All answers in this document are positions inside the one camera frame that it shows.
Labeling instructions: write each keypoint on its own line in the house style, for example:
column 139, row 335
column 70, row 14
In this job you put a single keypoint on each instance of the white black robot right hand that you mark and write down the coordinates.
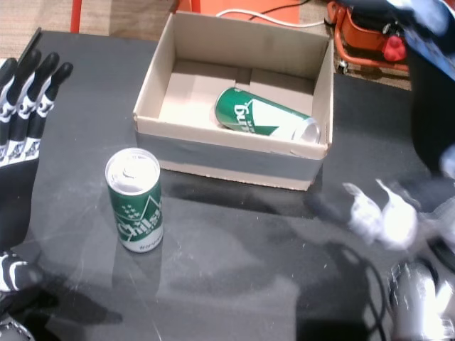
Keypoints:
column 433, row 117

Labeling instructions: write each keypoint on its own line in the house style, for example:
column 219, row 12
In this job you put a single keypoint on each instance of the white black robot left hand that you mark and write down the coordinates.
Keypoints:
column 17, row 195

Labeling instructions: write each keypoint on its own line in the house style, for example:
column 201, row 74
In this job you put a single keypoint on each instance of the green white soda can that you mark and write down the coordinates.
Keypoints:
column 263, row 113
column 135, row 206

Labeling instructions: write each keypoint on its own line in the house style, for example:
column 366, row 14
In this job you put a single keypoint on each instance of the silver black robot right arm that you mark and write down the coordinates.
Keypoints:
column 419, row 302

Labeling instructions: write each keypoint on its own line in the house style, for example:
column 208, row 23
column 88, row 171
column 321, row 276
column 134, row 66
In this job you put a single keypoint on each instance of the silver black robot left arm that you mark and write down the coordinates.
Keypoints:
column 12, row 330

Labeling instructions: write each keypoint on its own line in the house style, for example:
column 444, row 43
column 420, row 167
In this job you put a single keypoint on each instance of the open cardboard box grey tape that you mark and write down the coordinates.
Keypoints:
column 231, row 161

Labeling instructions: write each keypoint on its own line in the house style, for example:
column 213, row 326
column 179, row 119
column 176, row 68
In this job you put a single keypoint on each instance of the red knob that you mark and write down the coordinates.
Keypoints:
column 394, row 49

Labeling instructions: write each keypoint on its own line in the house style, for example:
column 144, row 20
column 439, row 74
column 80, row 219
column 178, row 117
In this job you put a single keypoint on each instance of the orange metal cart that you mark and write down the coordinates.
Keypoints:
column 359, row 49

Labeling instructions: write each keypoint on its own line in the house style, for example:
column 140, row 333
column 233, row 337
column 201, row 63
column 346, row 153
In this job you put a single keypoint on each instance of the orange metal leg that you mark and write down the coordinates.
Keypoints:
column 76, row 16
column 186, row 5

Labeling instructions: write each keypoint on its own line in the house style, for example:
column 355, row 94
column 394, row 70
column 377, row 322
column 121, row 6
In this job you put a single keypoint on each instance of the orange floor plate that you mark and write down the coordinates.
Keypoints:
column 249, row 9

